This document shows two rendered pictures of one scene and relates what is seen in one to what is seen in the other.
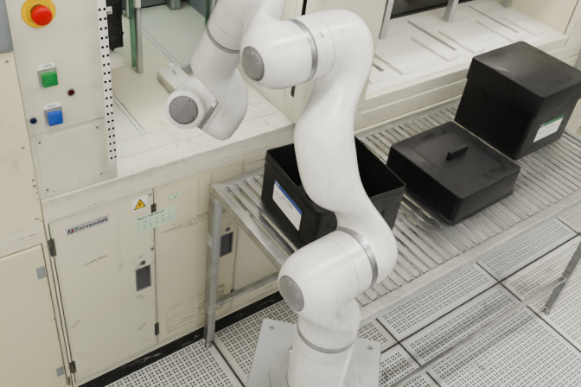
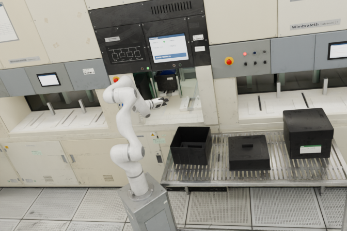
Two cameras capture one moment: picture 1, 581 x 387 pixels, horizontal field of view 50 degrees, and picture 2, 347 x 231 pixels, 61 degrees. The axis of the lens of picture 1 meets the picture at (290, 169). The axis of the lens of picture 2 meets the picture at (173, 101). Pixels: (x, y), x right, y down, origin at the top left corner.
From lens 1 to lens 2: 1.71 m
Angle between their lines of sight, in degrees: 47
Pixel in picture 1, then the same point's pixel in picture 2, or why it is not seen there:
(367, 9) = (226, 86)
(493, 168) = (256, 154)
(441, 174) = (233, 150)
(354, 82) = (125, 104)
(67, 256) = not seen: hidden behind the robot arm
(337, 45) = (119, 95)
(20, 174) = not seen: hidden behind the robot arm
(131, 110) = (167, 108)
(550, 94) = (296, 131)
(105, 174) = (140, 122)
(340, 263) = (119, 149)
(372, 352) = (161, 192)
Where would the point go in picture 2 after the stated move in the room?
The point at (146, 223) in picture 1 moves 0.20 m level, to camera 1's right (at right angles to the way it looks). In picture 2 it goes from (156, 141) to (169, 149)
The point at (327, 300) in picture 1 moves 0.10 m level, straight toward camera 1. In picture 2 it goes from (113, 157) to (98, 164)
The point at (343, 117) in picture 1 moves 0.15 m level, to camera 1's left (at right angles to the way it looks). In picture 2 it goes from (121, 112) to (110, 105)
